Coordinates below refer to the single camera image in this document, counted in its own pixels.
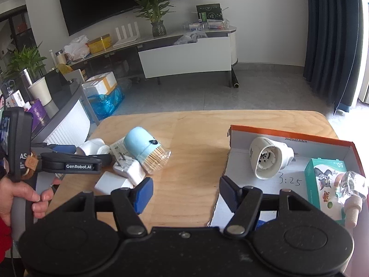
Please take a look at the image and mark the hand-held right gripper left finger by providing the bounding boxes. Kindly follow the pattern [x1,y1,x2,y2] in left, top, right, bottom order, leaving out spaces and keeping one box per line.
[69,177,153,238]

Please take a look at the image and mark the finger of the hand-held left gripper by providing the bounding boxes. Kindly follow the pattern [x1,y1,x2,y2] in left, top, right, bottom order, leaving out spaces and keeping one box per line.
[99,154,113,171]
[32,144,77,154]

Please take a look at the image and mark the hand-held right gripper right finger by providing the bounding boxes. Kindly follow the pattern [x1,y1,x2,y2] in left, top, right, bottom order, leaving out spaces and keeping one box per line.
[220,176,316,237]

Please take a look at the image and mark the white labelled box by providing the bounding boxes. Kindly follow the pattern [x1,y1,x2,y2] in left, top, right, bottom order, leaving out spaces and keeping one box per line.
[109,137,127,162]

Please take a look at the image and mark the white plug-in vaporizer heater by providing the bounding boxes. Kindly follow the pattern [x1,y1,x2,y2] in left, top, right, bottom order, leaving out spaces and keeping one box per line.
[249,136,295,181]
[75,138,111,156]

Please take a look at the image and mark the plain white block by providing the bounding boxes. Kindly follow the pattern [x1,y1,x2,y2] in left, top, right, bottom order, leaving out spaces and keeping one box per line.
[94,171,134,195]

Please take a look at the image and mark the white charger with prongs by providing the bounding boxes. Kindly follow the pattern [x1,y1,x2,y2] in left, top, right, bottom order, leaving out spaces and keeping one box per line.
[112,151,146,187]

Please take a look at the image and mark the blue toothpick dispenser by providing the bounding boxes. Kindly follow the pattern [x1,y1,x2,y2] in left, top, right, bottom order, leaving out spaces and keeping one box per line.
[123,126,172,175]

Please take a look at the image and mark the orange and white cardboard box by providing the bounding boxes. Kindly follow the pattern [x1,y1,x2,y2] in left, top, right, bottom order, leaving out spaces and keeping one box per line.
[209,125,361,228]

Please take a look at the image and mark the teal bandage box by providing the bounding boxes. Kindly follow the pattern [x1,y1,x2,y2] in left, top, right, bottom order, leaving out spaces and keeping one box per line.
[305,158,351,223]

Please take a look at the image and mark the clear liquid refill bottle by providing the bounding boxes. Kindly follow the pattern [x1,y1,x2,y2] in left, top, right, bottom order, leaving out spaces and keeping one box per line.
[334,171,369,228]

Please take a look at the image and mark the person's left hand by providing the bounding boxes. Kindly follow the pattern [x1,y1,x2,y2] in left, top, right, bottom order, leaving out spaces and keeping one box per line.
[0,176,62,228]

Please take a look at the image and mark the round ribbed coffee table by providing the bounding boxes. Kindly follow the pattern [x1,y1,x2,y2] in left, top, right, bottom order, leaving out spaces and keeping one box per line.
[29,69,100,151]

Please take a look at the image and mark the purple gift box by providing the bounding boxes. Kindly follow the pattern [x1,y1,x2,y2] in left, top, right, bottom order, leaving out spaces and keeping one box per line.
[29,98,51,127]

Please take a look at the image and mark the white and blue medicine box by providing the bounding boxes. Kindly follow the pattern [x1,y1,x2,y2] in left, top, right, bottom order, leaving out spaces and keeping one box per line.
[6,89,26,107]

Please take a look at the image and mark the cream paper cup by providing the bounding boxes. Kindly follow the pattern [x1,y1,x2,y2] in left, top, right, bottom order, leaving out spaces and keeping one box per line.
[27,76,52,106]

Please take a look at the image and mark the scissors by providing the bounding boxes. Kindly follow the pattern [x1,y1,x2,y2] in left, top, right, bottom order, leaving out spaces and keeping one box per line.
[1,79,16,93]

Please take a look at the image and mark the steel bottle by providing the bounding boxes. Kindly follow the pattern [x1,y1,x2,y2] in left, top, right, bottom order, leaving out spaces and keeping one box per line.
[20,69,35,101]

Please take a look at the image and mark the blue plastic bag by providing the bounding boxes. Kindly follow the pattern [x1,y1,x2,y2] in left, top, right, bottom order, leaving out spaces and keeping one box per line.
[86,88,125,120]

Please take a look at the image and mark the white taped parcel box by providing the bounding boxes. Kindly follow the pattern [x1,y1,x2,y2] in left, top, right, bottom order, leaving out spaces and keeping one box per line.
[81,72,118,97]

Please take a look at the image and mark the leafy green plant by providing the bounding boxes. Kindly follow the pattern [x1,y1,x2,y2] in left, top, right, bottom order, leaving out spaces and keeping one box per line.
[1,45,48,83]

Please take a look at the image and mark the white plastic bag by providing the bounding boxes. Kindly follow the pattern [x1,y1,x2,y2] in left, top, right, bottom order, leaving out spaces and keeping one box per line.
[63,35,90,61]

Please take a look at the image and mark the dark shelf unit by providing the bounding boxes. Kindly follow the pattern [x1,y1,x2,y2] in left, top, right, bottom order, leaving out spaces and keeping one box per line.
[0,6,32,64]

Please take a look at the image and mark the yellow box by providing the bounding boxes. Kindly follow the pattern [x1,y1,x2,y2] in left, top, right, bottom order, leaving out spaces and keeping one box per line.
[86,34,113,54]

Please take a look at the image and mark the white television cabinet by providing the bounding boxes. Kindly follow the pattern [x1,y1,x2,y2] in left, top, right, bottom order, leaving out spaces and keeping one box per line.
[69,24,239,85]

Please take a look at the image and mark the white router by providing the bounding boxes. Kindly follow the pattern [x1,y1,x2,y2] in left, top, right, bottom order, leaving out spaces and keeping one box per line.
[115,23,141,45]

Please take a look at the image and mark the potted plant in dark vase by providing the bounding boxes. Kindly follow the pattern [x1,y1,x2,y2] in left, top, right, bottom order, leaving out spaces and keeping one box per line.
[131,0,176,37]

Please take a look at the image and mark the grey plastic bag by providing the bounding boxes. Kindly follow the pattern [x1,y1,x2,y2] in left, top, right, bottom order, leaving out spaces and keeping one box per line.
[173,30,208,46]

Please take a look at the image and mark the black television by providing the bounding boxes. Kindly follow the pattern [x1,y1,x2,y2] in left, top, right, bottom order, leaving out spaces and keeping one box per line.
[55,0,204,36]

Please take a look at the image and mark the row of clear plastic cases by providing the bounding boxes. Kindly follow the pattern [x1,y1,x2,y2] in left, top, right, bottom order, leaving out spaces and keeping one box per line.
[183,19,229,31]

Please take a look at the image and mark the dark green box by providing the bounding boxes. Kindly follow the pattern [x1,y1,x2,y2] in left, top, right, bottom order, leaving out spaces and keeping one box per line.
[196,3,224,22]

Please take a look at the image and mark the dark blue curtain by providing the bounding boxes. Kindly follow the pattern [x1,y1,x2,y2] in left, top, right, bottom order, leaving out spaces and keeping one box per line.
[303,0,362,113]

